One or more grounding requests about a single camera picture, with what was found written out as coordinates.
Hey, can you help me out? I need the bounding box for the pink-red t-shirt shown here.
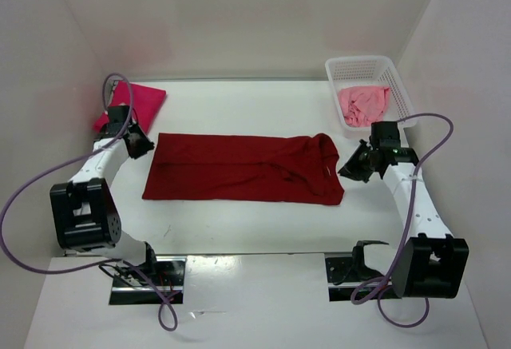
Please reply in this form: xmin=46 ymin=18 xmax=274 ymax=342
xmin=103 ymin=81 xmax=167 ymax=133

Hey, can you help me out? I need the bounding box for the dark red t-shirt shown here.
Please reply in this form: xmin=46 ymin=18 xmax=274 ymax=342
xmin=142 ymin=133 xmax=344 ymax=206

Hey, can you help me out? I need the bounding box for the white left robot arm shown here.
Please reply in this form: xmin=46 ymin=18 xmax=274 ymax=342
xmin=50 ymin=123 xmax=156 ymax=276

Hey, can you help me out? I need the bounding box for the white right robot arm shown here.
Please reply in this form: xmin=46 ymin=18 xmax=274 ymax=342
xmin=339 ymin=141 xmax=469 ymax=299

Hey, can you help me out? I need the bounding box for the light pink t-shirt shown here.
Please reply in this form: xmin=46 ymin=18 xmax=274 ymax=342
xmin=337 ymin=85 xmax=390 ymax=128

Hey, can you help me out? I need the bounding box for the white plastic basket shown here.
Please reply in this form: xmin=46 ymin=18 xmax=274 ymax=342
xmin=325 ymin=55 xmax=416 ymax=139

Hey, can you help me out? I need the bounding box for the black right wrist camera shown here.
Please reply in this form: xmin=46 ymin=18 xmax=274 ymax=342
xmin=370 ymin=121 xmax=402 ymax=149

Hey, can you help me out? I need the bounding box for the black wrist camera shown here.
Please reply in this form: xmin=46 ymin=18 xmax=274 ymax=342
xmin=104 ymin=105 xmax=133 ymax=137
xmin=370 ymin=121 xmax=402 ymax=149

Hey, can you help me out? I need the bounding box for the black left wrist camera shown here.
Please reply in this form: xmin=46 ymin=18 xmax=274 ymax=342
xmin=104 ymin=105 xmax=133 ymax=137

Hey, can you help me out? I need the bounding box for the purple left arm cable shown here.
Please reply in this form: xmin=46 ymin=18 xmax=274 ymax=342
xmin=0 ymin=72 xmax=183 ymax=332

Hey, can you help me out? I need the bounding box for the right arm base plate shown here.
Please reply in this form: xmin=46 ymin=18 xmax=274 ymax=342
xmin=324 ymin=252 xmax=382 ymax=302

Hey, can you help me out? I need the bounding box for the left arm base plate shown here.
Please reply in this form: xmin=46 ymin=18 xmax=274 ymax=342
xmin=105 ymin=256 xmax=187 ymax=306

